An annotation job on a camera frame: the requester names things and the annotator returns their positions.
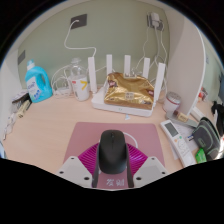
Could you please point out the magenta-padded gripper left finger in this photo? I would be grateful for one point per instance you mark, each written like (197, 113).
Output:
(88, 158)

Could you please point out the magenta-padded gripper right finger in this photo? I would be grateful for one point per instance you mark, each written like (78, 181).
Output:
(136, 158)

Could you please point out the black computer mouse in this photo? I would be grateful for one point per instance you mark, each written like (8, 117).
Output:
(112, 151)

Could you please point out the pink mouse pad with drawing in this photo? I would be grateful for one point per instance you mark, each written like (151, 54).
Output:
(86, 136)

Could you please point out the white remote control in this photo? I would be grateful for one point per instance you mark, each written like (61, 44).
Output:
(178, 141)

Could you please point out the white router with antennas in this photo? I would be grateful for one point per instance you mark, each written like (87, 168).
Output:
(100, 103)

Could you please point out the small green item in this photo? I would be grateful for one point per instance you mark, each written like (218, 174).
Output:
(201, 155)

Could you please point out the small round white container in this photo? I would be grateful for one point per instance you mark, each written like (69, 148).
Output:
(172, 101)

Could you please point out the gold foil snack bag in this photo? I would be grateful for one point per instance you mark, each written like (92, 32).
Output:
(128, 90)

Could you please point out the clear plastic jar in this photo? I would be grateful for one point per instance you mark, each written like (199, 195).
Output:
(79, 88)

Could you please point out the white power strip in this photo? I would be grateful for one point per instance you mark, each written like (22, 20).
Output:
(61, 92)

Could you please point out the black zip pouch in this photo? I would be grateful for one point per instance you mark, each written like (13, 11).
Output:
(206, 136)

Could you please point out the small yellow box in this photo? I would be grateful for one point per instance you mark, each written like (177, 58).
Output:
(24, 108)

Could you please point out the clear plastic bags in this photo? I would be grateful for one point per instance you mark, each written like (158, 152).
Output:
(11, 120)

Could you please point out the blue detergent bottle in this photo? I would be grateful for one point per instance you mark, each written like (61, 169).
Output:
(37, 85)

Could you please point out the stack of books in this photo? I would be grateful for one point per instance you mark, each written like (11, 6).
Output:
(20, 96)

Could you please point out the black bag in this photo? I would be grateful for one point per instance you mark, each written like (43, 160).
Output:
(219, 116)

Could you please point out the grey blank wall plate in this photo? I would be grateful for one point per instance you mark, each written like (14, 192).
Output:
(21, 57)

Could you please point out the grey wall outlet plate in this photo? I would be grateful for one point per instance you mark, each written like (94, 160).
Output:
(79, 21)

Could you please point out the white wall charger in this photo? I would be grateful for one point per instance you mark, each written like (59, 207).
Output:
(155, 20)

